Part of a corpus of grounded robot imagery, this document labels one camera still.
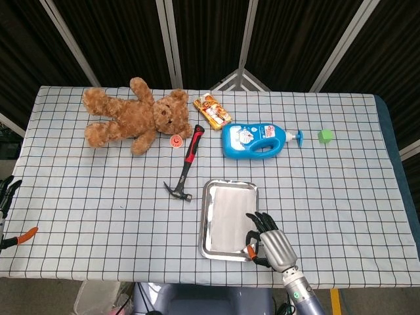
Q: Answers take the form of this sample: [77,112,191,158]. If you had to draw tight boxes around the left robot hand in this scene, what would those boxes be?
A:
[0,175,39,253]

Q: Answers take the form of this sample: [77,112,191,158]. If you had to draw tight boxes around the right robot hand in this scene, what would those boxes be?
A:
[245,211,299,273]

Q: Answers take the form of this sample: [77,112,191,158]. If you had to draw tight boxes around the white parchment paper sheet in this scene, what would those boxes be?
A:
[208,186,260,253]

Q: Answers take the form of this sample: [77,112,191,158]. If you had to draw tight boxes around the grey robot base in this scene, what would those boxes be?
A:
[133,282,275,315]

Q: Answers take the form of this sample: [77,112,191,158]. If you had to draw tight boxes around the silver metal tray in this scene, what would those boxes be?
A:
[198,178,260,263]

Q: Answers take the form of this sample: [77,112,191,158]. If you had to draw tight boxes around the checkered white tablecloth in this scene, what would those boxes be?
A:
[0,85,414,289]

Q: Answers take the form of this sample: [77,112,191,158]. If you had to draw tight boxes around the blue detergent pump bottle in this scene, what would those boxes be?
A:
[221,122,305,160]

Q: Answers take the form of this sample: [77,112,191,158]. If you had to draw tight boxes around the red black claw hammer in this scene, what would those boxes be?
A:
[163,124,205,202]

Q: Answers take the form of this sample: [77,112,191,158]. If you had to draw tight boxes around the clear plastic container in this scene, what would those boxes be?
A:
[73,280,122,315]

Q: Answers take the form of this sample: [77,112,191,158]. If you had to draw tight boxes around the brown teddy bear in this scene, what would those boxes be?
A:
[81,77,194,156]

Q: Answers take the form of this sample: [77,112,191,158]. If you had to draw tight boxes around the yellow snack packet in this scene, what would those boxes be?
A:
[192,93,233,131]

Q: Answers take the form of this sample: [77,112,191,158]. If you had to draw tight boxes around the blue padded table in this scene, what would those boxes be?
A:
[373,94,420,230]

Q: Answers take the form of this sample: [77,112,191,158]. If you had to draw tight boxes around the white metal screen foot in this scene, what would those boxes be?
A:
[209,68,272,92]

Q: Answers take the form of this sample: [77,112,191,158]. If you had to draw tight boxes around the dark folding screen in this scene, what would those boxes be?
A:
[0,0,420,161]

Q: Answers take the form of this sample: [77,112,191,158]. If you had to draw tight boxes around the green cable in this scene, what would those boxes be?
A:
[276,288,298,315]

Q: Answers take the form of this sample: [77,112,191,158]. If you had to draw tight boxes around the black cable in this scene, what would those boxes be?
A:
[135,283,157,315]

